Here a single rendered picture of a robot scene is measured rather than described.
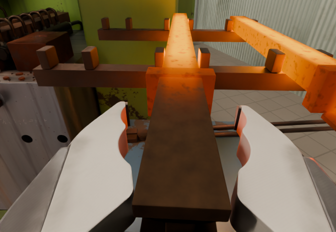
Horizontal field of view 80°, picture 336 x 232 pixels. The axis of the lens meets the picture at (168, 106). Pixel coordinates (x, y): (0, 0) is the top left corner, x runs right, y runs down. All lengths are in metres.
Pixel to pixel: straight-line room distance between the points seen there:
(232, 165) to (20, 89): 0.47
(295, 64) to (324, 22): 2.32
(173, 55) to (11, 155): 0.56
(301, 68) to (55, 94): 0.44
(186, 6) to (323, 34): 1.76
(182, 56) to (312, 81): 0.10
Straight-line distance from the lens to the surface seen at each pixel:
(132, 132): 0.51
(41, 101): 0.52
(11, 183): 0.76
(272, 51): 0.24
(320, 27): 2.56
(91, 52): 0.23
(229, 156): 0.48
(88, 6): 0.62
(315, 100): 0.19
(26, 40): 0.56
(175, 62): 0.17
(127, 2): 0.59
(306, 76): 0.21
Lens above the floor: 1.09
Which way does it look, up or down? 31 degrees down
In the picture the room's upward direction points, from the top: straight up
